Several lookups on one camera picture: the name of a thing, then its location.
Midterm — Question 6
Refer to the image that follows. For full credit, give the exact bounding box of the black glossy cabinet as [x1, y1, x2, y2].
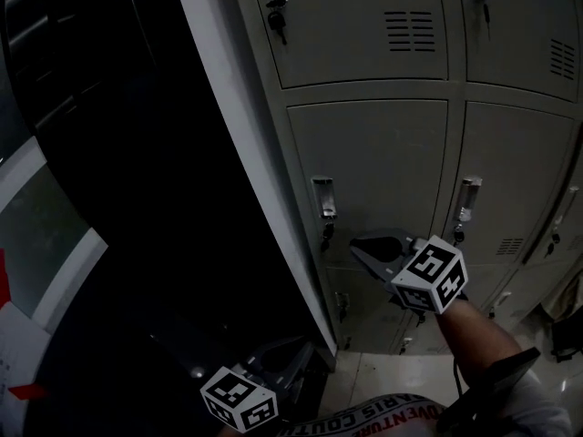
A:
[0, 0, 330, 437]

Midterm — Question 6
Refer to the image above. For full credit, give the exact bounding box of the grey metal locker door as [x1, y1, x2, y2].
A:
[285, 99, 450, 266]
[249, 0, 451, 89]
[400, 261, 523, 355]
[464, 0, 583, 104]
[523, 125, 583, 269]
[324, 265, 414, 352]
[442, 101, 576, 267]

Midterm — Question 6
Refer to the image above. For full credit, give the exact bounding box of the black bag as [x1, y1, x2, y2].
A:
[549, 306, 583, 364]

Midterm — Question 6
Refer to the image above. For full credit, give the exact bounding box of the person's right forearm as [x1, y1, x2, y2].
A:
[435, 297, 525, 384]

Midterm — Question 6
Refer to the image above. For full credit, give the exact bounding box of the white framed glass panel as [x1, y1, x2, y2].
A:
[0, 137, 110, 334]

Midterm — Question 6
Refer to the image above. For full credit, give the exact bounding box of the recessed metal door handle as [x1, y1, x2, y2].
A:
[453, 176, 483, 223]
[310, 176, 339, 220]

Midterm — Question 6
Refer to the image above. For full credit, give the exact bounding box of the beige cloth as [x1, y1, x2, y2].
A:
[540, 266, 583, 320]

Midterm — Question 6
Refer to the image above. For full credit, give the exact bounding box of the thin black cable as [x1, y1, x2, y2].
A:
[453, 357, 471, 398]

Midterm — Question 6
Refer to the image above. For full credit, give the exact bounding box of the person's white printed shirt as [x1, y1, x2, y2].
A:
[272, 371, 576, 437]

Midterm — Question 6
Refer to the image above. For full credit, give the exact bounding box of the grey metal locker cabinet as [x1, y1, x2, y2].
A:
[171, 0, 583, 373]

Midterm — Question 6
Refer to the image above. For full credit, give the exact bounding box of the black arm strap device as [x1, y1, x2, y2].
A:
[435, 347, 542, 434]

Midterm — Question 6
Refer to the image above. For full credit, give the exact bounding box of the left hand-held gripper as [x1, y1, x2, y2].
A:
[199, 335, 317, 433]

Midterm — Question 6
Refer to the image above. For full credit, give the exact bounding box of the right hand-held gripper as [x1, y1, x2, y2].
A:
[349, 229, 470, 316]

